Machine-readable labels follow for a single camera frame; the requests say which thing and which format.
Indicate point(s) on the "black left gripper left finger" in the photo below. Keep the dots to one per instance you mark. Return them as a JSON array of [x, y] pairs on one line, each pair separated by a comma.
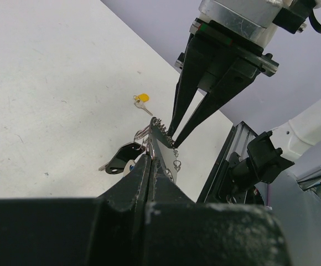
[[106, 230]]

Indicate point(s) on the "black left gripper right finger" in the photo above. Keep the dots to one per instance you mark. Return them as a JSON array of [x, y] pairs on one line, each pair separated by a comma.
[[178, 231]]

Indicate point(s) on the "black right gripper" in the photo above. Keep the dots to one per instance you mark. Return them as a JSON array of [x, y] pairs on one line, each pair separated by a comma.
[[220, 62]]

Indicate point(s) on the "key with yellow tag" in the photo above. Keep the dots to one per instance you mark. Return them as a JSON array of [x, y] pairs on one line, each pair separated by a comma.
[[139, 102]]

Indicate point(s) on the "keyring bunch with coloured tags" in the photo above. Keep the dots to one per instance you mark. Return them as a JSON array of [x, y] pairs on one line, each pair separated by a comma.
[[152, 140]]

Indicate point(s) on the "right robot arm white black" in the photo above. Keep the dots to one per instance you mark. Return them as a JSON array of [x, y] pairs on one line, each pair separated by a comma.
[[278, 149]]

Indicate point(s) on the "aluminium frame rail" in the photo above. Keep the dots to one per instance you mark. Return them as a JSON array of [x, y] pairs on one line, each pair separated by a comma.
[[219, 183]]

